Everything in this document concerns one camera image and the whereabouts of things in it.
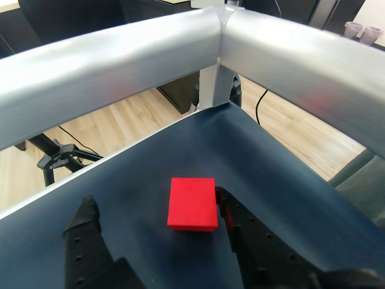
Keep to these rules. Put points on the black rectangular box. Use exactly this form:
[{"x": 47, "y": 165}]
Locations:
[{"x": 177, "y": 93}]

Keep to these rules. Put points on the red cube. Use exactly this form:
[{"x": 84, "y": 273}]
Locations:
[{"x": 192, "y": 204}]

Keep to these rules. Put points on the silver table frame rail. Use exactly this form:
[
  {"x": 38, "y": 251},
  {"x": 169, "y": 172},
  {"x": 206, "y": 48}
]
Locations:
[{"x": 120, "y": 66}]

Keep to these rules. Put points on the dark table mat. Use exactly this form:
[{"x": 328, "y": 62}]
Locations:
[{"x": 210, "y": 144}]

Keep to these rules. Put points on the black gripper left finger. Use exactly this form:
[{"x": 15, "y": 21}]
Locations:
[{"x": 84, "y": 250}]

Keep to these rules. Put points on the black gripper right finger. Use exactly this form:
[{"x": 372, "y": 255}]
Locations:
[{"x": 264, "y": 256}]

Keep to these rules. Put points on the black tripod stand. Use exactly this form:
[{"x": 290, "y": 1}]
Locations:
[{"x": 60, "y": 153}]

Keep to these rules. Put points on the black clamp knob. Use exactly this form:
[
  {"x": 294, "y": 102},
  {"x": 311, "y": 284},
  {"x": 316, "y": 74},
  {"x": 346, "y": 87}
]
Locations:
[{"x": 236, "y": 90}]

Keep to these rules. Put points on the grey green fabric seat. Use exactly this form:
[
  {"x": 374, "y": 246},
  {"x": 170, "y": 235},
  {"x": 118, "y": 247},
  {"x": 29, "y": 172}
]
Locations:
[{"x": 361, "y": 180}]

